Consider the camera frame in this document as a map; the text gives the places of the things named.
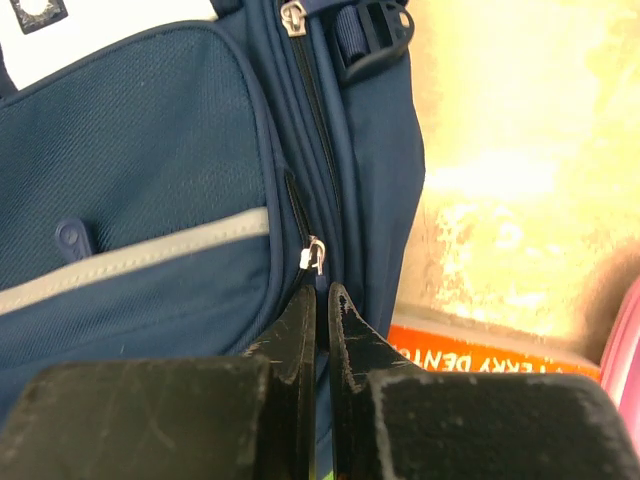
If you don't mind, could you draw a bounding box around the navy blue school backpack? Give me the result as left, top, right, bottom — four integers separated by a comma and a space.
0, 0, 426, 451

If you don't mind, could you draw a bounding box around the orange 78-storey treehouse book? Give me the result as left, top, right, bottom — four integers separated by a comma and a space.
388, 325, 601, 381

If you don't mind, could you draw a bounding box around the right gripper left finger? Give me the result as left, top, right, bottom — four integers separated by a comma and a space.
1, 286, 316, 479

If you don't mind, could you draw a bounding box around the pink pencil case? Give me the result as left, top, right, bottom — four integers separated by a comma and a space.
601, 279, 639, 452

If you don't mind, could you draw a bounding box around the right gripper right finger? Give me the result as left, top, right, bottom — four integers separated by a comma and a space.
328, 283, 639, 479

